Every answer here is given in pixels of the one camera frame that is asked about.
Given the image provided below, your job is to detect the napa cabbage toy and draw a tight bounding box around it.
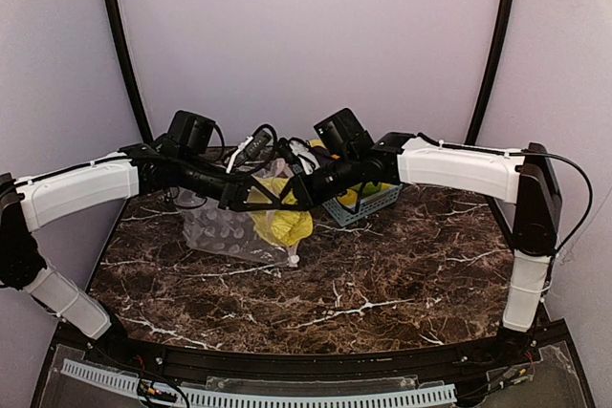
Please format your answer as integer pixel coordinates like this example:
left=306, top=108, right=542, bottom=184
left=248, top=173, right=315, bottom=247

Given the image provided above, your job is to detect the clear zip top bag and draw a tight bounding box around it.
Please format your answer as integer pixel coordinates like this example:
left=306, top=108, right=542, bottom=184
left=172, top=188, right=302, bottom=268

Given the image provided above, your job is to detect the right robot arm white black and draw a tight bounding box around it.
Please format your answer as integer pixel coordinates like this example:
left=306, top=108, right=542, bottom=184
left=276, top=108, right=585, bottom=333

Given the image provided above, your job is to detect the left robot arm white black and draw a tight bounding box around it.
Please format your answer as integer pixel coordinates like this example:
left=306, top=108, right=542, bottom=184
left=1, top=111, right=280, bottom=341

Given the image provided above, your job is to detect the purple eggplant toy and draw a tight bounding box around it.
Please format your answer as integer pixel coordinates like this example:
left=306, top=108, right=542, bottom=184
left=311, top=146, right=338, bottom=167

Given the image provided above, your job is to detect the light blue plastic basket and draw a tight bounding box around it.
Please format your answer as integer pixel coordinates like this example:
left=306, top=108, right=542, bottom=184
left=322, top=185, right=403, bottom=226

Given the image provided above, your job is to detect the yellow lemon toy front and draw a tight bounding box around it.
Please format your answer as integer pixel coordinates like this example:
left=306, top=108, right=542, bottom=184
left=336, top=188, right=358, bottom=207

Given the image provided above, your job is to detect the yellow potato toy back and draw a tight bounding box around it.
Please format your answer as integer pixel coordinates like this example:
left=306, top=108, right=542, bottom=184
left=308, top=140, right=325, bottom=149

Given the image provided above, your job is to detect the green pepper toy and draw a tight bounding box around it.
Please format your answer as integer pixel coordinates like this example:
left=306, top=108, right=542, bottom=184
left=362, top=183, right=390, bottom=197

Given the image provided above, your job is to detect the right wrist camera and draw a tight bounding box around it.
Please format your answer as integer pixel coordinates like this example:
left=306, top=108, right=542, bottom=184
left=276, top=138, right=319, bottom=175

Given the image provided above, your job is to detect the white cable duct strip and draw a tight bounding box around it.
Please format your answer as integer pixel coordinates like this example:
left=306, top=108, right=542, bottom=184
left=61, top=358, right=457, bottom=408

